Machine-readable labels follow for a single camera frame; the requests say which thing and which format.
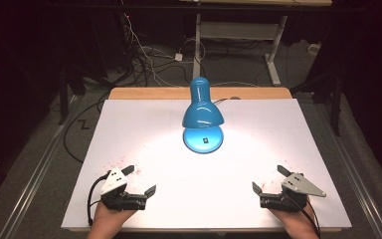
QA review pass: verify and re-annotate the black lamp cable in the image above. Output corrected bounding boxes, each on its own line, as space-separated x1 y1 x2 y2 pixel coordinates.
212 96 242 105

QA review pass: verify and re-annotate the long black floor cable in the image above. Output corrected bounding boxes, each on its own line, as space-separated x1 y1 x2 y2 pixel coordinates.
62 94 111 164

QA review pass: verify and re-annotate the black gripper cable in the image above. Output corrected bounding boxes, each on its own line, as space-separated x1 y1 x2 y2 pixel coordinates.
86 170 112 227
287 194 322 239

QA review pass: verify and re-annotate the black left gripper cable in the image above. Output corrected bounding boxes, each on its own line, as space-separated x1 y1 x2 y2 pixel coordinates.
86 170 112 227

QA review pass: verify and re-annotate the blue desk lamp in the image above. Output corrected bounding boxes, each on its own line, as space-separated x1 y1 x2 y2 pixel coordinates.
181 76 226 154

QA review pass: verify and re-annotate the black metal stand leg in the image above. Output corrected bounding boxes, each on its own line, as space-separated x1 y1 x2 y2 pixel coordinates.
57 66 70 126

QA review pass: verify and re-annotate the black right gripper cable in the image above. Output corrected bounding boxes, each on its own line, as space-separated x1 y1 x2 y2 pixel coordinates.
287 194 322 239

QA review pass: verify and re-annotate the white metal desk frame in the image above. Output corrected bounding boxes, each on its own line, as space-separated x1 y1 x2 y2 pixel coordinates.
192 13 288 87

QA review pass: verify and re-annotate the white power strip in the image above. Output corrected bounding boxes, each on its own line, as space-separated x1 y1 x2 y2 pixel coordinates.
307 43 321 57

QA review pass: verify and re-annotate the white table cover sheet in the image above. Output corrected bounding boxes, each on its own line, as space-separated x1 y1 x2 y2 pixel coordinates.
61 98 353 231

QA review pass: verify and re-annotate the person's left hand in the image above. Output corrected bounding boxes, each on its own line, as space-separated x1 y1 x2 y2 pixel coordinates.
91 200 137 235

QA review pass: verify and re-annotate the tangle of floor cables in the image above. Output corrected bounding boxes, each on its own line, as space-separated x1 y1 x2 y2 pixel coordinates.
117 11 207 88

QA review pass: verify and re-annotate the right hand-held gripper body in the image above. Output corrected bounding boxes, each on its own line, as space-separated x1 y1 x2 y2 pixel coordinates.
260 172 327 213

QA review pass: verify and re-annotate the aluminium floor rail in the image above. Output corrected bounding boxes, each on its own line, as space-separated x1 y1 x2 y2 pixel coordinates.
322 130 382 239
0 95 78 239

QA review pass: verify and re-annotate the person's right hand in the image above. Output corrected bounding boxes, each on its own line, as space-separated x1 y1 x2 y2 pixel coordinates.
270 203 319 235

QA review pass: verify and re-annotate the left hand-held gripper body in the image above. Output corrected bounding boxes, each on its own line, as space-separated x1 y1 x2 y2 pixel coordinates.
98 167 148 212

